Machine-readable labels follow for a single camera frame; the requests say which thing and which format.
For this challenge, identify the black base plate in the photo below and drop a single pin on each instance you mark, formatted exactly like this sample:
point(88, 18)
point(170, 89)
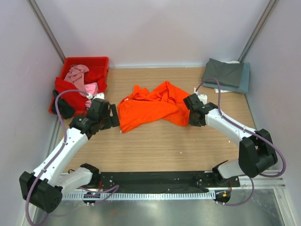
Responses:
point(169, 182)

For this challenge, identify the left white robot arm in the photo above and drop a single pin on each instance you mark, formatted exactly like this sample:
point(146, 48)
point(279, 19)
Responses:
point(45, 187)

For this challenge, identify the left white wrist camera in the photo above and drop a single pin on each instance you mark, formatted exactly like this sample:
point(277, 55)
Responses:
point(97, 96)

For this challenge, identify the grey slotted cable duct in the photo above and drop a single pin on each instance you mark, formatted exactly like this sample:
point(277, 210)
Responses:
point(84, 196)

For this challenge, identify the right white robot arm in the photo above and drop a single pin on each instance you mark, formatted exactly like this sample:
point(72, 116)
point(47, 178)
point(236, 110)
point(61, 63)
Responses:
point(255, 151)

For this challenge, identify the orange t shirt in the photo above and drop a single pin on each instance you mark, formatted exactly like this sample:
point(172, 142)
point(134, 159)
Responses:
point(165, 102)

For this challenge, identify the folded blue t shirt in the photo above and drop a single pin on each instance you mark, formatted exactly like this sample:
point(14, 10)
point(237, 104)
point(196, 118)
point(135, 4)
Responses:
point(244, 84)

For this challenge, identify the red plastic bin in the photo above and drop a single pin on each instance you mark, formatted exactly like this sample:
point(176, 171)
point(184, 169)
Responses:
point(98, 69)

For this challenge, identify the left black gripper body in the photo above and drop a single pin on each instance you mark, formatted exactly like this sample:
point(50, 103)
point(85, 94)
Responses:
point(105, 121)

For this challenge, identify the light pink t shirt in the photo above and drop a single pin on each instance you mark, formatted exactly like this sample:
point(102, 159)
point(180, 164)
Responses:
point(92, 90)

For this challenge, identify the folded grey t shirt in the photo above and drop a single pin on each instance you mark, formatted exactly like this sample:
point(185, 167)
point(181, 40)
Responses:
point(226, 74)

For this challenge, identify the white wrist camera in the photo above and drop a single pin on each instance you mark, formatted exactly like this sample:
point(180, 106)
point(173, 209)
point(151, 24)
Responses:
point(97, 96)
point(202, 97)

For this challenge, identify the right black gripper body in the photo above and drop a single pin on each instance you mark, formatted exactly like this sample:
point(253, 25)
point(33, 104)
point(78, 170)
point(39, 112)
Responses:
point(192, 122)

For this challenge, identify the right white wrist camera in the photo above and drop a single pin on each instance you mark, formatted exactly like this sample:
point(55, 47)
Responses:
point(202, 97)

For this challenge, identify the black t shirt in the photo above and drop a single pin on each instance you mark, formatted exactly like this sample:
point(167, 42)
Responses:
point(66, 111)

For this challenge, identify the dusty pink t shirt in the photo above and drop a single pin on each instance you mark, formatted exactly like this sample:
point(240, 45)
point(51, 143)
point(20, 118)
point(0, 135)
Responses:
point(76, 75)

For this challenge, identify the folded white t shirt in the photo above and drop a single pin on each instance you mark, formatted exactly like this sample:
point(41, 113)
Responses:
point(228, 62)

